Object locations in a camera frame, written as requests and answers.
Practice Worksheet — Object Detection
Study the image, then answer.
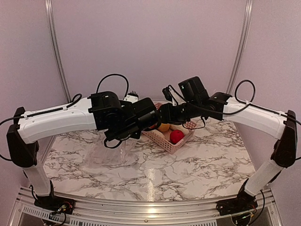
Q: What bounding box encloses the pink plastic basket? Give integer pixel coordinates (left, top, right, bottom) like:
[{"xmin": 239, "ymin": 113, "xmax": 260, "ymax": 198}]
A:
[{"xmin": 141, "ymin": 101, "xmax": 198, "ymax": 155}]

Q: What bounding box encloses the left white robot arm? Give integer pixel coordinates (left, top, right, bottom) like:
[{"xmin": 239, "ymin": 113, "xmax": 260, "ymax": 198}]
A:
[{"xmin": 7, "ymin": 91, "xmax": 159, "ymax": 210}]

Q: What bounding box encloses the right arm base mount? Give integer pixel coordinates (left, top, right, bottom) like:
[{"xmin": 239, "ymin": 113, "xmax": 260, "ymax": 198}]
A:
[{"xmin": 216, "ymin": 189, "xmax": 258, "ymax": 216}]

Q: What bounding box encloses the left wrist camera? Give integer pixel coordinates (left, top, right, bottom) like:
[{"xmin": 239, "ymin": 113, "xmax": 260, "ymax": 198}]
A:
[{"xmin": 123, "ymin": 91, "xmax": 139, "ymax": 103}]

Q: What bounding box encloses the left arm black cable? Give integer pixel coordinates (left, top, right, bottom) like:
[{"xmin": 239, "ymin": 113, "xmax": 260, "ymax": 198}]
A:
[{"xmin": 95, "ymin": 73, "xmax": 130, "ymax": 99}]

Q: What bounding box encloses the aluminium frame post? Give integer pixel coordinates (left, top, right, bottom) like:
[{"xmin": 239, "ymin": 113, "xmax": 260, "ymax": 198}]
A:
[
  {"xmin": 226, "ymin": 0, "xmax": 253, "ymax": 94},
  {"xmin": 45, "ymin": 0, "xmax": 71, "ymax": 102}
]

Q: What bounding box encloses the aluminium front rail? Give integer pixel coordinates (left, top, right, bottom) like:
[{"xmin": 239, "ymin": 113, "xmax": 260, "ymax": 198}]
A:
[{"xmin": 9, "ymin": 186, "xmax": 283, "ymax": 226}]

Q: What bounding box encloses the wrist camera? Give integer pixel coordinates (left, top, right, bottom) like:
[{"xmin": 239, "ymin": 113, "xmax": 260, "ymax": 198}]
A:
[
  {"xmin": 162, "ymin": 87, "xmax": 173, "ymax": 101},
  {"xmin": 123, "ymin": 91, "xmax": 139, "ymax": 103}
]

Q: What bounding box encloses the yellow knitted fruit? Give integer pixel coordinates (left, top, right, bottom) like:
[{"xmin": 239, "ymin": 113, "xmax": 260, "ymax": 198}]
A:
[{"xmin": 157, "ymin": 123, "xmax": 170, "ymax": 133}]

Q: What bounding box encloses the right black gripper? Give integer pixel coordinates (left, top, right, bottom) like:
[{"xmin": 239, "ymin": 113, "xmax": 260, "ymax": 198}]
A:
[{"xmin": 159, "ymin": 99, "xmax": 202, "ymax": 125}]

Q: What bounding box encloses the right aluminium frame post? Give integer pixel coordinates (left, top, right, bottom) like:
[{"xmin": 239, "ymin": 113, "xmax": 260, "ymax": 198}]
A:
[{"xmin": 226, "ymin": 0, "xmax": 253, "ymax": 94}]

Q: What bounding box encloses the red knitted apple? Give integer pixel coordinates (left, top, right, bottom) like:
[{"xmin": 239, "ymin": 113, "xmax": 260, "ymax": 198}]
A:
[{"xmin": 169, "ymin": 129, "xmax": 185, "ymax": 145}]

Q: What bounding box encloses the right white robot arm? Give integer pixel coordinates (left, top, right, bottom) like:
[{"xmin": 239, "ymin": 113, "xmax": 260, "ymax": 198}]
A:
[{"xmin": 159, "ymin": 76, "xmax": 299, "ymax": 211}]

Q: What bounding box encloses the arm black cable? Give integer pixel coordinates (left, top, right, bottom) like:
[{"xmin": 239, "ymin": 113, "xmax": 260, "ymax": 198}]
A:
[
  {"xmin": 235, "ymin": 80, "xmax": 301, "ymax": 163},
  {"xmin": 95, "ymin": 73, "xmax": 130, "ymax": 99}
]

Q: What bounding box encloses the left aluminium frame post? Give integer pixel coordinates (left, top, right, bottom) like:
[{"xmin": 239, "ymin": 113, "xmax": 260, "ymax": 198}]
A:
[{"xmin": 45, "ymin": 0, "xmax": 71, "ymax": 102}]

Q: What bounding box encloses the clear zip top bag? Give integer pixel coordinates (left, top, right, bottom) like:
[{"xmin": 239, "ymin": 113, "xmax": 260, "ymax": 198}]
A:
[{"xmin": 84, "ymin": 135, "xmax": 138, "ymax": 168}]

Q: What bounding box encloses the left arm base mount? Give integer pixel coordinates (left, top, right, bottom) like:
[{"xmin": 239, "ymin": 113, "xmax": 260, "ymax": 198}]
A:
[{"xmin": 34, "ymin": 182, "xmax": 75, "ymax": 215}]

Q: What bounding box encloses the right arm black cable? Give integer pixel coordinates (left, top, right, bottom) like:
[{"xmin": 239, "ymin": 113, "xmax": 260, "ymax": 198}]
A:
[{"xmin": 235, "ymin": 80, "xmax": 301, "ymax": 163}]

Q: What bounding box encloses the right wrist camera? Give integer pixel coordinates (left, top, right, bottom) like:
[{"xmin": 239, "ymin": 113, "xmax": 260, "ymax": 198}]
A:
[{"xmin": 162, "ymin": 87, "xmax": 173, "ymax": 101}]

